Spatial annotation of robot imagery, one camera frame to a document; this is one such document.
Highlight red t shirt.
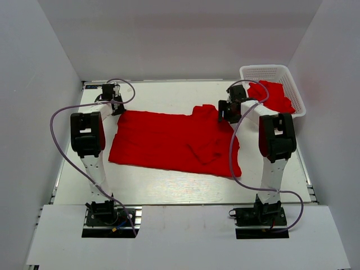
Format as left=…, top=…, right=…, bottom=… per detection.
left=109, top=105, right=242, bottom=177

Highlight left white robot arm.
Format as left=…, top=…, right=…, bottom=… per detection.
left=70, top=83, right=125, bottom=224

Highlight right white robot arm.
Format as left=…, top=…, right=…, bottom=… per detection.
left=218, top=83, right=296, bottom=227

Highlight red shirts in basket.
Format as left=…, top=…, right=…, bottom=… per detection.
left=247, top=80, right=295, bottom=114

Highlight white plastic basket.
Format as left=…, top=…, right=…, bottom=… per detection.
left=239, top=64, right=306, bottom=118

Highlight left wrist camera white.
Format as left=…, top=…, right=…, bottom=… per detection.
left=113, top=83, right=120, bottom=97

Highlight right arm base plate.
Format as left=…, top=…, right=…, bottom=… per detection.
left=228, top=207, right=289, bottom=240

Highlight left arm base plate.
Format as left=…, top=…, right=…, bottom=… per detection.
left=82, top=208, right=136, bottom=239

